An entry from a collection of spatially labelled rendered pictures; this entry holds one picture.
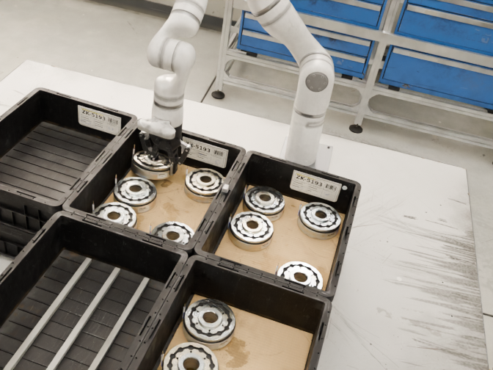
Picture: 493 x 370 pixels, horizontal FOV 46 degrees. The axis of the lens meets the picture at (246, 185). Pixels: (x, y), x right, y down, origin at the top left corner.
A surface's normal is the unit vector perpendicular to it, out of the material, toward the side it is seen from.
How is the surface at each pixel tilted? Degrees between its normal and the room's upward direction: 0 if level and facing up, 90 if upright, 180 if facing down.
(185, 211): 0
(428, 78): 90
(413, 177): 0
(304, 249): 0
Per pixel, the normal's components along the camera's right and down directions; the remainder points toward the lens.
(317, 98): 0.00, 0.70
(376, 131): 0.14, -0.76
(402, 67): -0.22, 0.59
